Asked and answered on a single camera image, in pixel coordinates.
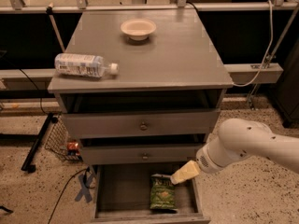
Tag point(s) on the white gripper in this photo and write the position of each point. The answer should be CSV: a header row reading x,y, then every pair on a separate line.
x,y
204,160

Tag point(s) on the green jalapeno chip bag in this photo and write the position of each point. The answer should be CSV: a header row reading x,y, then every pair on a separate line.
x,y
162,193

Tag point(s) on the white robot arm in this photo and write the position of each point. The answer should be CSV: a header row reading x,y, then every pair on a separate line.
x,y
237,140

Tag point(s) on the grey middle drawer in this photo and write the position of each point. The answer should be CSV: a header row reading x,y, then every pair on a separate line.
x,y
138,154

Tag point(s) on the grey top drawer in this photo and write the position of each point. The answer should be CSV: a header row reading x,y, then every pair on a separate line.
x,y
106,125

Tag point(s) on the grey open bottom drawer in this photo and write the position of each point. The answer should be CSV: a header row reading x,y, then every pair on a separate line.
x,y
122,196

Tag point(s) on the grey wooden drawer cabinet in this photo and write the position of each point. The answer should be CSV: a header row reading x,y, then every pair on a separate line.
x,y
175,69

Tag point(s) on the blue tape cross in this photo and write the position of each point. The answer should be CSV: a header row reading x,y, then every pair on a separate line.
x,y
85,182

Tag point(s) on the orange soda can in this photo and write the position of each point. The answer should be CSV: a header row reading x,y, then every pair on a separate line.
x,y
72,146

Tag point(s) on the white paper bowl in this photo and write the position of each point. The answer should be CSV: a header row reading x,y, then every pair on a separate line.
x,y
138,29

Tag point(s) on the clear plastic water bottle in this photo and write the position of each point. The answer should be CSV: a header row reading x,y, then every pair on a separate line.
x,y
84,65

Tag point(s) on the black metal bar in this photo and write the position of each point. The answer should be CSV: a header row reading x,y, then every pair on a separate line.
x,y
27,165

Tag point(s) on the wooden stick black tip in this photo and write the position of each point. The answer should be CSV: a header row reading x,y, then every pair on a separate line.
x,y
49,11

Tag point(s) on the wire mesh basket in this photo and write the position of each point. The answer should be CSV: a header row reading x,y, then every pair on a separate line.
x,y
57,139

